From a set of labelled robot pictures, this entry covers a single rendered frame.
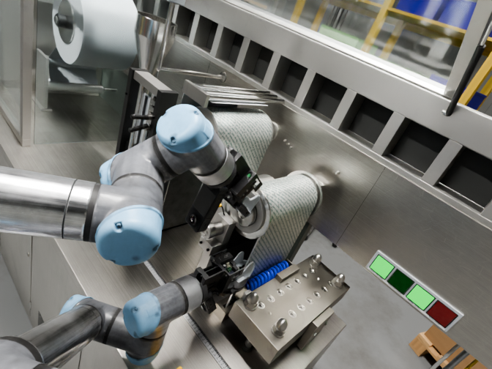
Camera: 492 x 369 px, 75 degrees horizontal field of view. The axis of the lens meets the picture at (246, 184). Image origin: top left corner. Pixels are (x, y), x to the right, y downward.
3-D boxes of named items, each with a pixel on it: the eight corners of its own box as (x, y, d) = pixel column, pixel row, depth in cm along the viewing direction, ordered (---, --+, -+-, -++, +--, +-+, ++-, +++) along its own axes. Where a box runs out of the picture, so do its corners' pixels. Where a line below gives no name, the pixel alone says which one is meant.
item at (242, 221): (228, 200, 83) (247, 194, 78) (233, 199, 84) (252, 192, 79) (236, 228, 82) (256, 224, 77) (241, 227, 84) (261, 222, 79)
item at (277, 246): (234, 285, 90) (258, 237, 81) (283, 259, 107) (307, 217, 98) (236, 287, 90) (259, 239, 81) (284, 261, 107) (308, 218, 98)
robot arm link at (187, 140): (144, 116, 49) (192, 90, 48) (179, 152, 59) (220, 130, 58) (155, 155, 45) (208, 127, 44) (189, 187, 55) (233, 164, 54)
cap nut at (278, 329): (268, 329, 80) (274, 318, 78) (277, 322, 83) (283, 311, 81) (278, 340, 79) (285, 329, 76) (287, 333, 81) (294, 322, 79)
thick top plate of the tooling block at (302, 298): (228, 315, 87) (234, 301, 84) (305, 266, 116) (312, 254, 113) (269, 364, 79) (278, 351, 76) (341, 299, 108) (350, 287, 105)
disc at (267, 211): (220, 214, 89) (238, 170, 81) (221, 214, 89) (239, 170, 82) (255, 250, 81) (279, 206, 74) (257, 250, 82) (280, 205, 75)
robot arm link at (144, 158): (86, 193, 45) (152, 157, 44) (99, 155, 54) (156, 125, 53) (121, 228, 49) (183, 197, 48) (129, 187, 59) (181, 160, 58)
